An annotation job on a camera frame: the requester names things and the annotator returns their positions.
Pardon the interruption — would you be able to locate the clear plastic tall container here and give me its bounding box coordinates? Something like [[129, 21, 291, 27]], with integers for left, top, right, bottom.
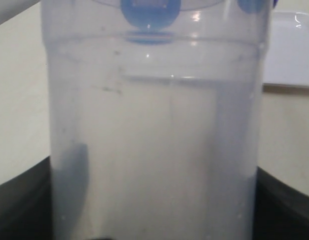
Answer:
[[41, 0, 269, 240]]

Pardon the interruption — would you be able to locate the white rectangular tray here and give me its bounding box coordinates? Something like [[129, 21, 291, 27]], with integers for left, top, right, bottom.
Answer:
[[263, 11, 309, 96]]

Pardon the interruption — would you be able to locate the white backdrop curtain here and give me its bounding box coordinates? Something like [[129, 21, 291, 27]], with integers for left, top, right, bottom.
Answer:
[[0, 0, 39, 25]]

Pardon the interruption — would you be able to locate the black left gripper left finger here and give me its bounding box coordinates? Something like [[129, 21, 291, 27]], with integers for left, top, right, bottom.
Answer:
[[0, 157, 52, 240]]

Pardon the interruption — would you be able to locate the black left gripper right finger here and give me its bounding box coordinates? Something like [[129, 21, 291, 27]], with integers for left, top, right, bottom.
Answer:
[[253, 167, 309, 240]]

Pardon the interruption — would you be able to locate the blue container lid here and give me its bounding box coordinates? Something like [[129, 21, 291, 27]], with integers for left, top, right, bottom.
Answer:
[[97, 0, 277, 44]]

